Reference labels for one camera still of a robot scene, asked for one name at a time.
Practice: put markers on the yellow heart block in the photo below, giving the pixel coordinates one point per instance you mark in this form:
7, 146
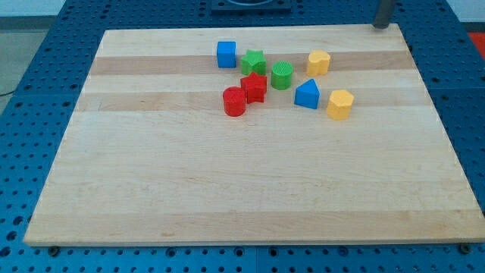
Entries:
318, 63

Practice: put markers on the red cylinder block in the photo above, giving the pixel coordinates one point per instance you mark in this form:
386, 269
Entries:
234, 99

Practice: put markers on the red star block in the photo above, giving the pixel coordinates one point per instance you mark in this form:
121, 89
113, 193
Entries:
255, 87

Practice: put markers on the green cylinder block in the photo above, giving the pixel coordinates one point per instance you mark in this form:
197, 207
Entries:
281, 75

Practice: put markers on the green star block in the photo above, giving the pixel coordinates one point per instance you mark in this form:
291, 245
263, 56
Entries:
253, 61

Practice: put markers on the blue triangle block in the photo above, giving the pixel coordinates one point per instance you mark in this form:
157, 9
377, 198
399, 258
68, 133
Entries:
307, 95

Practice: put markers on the blue cube block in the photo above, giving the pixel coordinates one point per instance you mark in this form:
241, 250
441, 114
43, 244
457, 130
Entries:
226, 54

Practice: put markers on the wooden board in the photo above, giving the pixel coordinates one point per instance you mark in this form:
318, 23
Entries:
149, 157

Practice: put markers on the yellow hexagon block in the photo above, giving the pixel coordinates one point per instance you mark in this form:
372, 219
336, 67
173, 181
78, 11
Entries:
340, 104

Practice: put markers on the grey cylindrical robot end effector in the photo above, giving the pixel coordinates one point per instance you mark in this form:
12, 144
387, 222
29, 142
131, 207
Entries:
383, 14

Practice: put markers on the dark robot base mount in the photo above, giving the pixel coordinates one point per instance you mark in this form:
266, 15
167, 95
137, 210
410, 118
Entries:
225, 6

